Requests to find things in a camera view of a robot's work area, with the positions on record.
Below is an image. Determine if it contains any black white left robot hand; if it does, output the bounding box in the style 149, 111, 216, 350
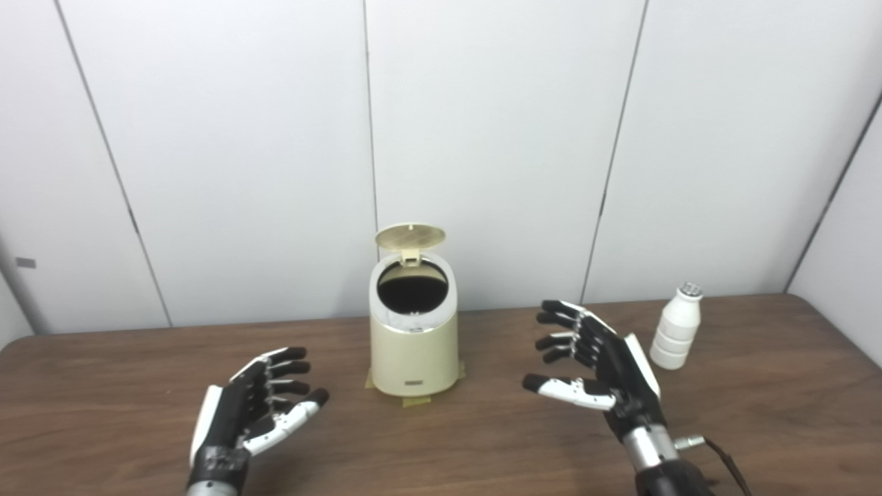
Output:
187, 347, 330, 493

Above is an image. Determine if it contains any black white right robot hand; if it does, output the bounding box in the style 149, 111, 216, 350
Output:
522, 300, 668, 442

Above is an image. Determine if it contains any small white plastic bottle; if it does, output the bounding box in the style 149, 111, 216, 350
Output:
650, 282, 704, 371

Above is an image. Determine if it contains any cream round bin lid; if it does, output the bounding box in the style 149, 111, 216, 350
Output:
376, 223, 447, 268

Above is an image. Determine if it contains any cream-colored round bin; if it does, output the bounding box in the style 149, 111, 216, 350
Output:
369, 251, 460, 397

